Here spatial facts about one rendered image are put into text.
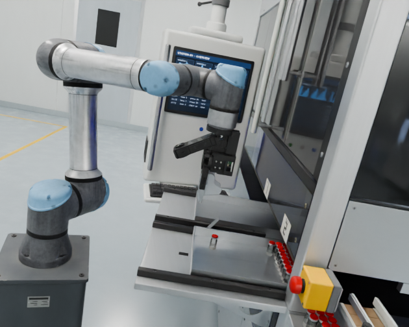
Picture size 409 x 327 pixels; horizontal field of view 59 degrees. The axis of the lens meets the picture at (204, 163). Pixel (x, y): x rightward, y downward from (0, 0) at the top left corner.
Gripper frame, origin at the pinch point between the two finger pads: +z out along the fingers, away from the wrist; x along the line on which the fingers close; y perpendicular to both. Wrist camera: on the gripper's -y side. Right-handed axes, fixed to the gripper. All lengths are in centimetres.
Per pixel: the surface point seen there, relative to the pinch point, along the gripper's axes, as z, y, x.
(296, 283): 8.7, 24.7, -19.6
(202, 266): 21.4, 5.2, 1.4
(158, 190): 27, -15, 68
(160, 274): 19.8, -6.3, -8.2
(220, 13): -57, -2, 95
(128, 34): -48, -136, 543
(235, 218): 21.4, 18.0, 38.8
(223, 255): 21.4, 11.7, 9.2
